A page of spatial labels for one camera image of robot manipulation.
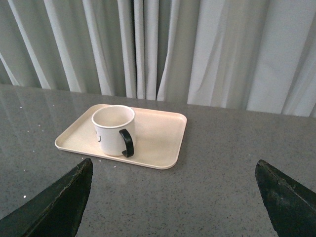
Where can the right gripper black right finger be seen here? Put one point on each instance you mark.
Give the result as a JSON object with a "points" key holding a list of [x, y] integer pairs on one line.
{"points": [[290, 205]]}

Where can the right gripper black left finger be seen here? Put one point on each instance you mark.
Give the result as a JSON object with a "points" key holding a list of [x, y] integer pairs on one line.
{"points": [[55, 212]]}

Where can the white smiley mug black handle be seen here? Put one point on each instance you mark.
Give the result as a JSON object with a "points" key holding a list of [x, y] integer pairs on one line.
{"points": [[115, 129]]}

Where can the beige rectangular plastic tray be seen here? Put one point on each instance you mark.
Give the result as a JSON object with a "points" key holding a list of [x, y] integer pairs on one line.
{"points": [[159, 137]]}

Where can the grey-white pleated curtain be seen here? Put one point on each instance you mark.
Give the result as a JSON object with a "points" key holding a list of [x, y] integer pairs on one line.
{"points": [[257, 55]]}

